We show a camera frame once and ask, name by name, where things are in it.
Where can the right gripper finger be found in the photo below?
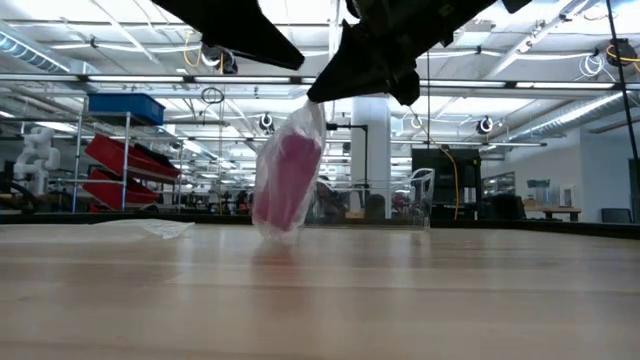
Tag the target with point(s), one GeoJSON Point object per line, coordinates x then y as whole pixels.
{"type": "Point", "coordinates": [370, 70]}

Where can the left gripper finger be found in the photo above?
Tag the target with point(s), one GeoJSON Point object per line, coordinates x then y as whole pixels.
{"type": "Point", "coordinates": [240, 25]}

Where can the clear plastic bag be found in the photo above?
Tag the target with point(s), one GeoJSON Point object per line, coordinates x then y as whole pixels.
{"type": "Point", "coordinates": [310, 120]}

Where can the white square pillar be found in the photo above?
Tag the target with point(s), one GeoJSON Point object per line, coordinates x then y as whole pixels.
{"type": "Point", "coordinates": [380, 150]}

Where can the clear plastic container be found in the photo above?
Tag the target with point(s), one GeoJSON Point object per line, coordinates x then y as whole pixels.
{"type": "Point", "coordinates": [422, 195]}

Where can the blue storage bin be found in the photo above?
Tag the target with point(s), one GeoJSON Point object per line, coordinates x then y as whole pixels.
{"type": "Point", "coordinates": [125, 107]}

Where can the black cabinet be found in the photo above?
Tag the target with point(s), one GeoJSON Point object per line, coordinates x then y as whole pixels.
{"type": "Point", "coordinates": [465, 185]}

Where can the metal shelf rack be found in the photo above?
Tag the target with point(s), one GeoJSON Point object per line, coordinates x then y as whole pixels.
{"type": "Point", "coordinates": [126, 130]}

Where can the red storage bin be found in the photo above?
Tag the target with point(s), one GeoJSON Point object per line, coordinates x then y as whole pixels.
{"type": "Point", "coordinates": [115, 152]}
{"type": "Point", "coordinates": [110, 192]}

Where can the black slanted pole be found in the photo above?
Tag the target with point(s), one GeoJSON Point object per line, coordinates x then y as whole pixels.
{"type": "Point", "coordinates": [622, 75]}

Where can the clear bag with white label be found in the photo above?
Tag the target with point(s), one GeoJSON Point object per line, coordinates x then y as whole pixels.
{"type": "Point", "coordinates": [160, 228]}

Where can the wooden background table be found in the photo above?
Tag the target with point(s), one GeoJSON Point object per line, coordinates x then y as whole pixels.
{"type": "Point", "coordinates": [550, 210]}

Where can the white robot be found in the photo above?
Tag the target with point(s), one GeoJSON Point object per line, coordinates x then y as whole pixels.
{"type": "Point", "coordinates": [37, 155]}

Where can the black chair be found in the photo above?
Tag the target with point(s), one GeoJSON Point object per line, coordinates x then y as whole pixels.
{"type": "Point", "coordinates": [616, 215]}

